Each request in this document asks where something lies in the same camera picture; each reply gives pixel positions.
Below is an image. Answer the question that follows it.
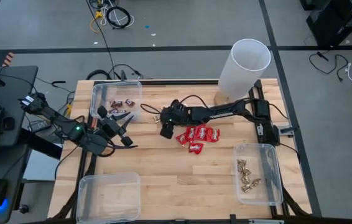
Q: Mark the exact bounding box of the black left wrist camera cable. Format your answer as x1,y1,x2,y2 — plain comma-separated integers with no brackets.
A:
98,136,139,158

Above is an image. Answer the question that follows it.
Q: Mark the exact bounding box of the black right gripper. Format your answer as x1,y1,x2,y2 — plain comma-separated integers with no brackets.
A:
159,99,195,140

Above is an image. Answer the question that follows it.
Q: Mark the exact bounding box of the red candy packet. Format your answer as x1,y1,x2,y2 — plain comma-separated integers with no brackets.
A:
194,124,208,141
206,127,221,143
175,133,190,146
188,141,205,156
185,126,197,142

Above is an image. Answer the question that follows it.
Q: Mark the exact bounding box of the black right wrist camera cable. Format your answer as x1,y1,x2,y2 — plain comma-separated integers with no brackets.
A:
140,95,211,116

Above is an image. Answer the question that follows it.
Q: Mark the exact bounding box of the black equipment cabinet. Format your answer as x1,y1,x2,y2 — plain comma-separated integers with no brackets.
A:
300,0,352,48

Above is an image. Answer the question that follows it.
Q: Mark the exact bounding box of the white tangled floor cable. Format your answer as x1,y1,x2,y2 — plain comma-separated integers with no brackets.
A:
100,0,135,27

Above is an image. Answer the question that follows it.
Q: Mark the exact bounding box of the black coiled floor cable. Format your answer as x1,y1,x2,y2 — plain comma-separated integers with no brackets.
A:
106,6,132,30

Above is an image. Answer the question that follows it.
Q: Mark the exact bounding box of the clear plastic bin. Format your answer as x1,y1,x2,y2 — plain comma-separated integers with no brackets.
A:
90,80,144,124
76,172,142,224
232,143,284,207

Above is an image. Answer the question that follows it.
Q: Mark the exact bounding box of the long black floor cable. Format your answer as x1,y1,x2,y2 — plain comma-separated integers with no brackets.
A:
85,0,116,80

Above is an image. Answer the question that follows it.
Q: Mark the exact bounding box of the white shade wooden base lamp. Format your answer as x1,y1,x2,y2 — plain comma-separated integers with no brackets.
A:
213,38,272,107

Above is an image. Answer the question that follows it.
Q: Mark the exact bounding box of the orange black striped marker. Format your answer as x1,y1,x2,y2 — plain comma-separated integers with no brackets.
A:
1,52,15,68

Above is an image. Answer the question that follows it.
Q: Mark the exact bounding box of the black cable bundle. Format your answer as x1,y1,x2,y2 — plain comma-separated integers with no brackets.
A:
85,63,144,81

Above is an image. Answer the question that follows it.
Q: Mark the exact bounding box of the black floor cable with plug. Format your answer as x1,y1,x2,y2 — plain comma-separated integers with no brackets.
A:
308,50,350,83

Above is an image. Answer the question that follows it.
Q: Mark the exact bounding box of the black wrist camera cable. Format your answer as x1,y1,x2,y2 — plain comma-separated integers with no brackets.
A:
140,95,211,116
98,136,139,158

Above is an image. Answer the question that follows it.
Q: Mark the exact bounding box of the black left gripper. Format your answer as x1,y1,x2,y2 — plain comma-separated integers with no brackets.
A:
96,105,135,147

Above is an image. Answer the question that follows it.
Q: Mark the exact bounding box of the black desk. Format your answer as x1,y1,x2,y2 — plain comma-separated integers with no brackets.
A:
0,65,39,224

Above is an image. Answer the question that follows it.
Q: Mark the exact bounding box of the yellow floor cable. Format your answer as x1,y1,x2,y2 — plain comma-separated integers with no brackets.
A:
89,11,104,34

